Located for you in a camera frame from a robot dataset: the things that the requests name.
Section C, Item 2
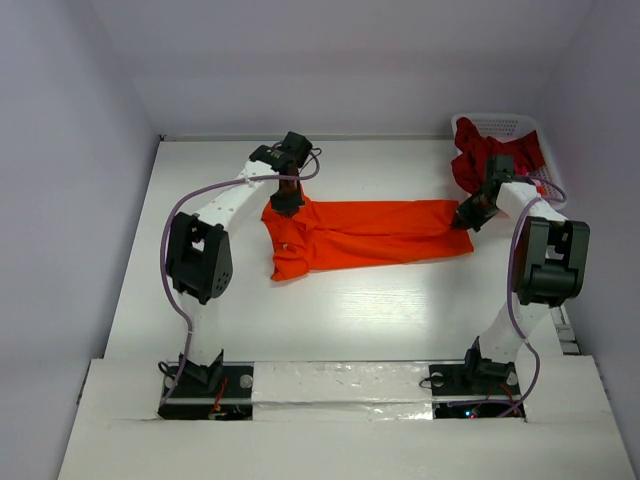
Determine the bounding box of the orange t-shirt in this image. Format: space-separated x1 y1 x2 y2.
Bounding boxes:
261 198 474 282

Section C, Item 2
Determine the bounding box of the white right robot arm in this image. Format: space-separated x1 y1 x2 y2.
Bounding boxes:
452 155 590 392

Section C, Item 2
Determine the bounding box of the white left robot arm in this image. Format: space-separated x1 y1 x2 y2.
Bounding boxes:
160 132 317 403

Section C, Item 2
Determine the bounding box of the dark red t-shirt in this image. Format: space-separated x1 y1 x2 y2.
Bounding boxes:
451 117 546 194

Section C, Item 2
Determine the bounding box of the white plastic laundry basket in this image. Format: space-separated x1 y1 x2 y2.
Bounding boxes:
451 113 567 210

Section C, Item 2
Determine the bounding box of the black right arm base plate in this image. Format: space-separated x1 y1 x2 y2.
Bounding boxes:
419 359 526 420

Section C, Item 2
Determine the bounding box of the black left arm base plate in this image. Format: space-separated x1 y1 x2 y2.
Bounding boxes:
158 356 254 421

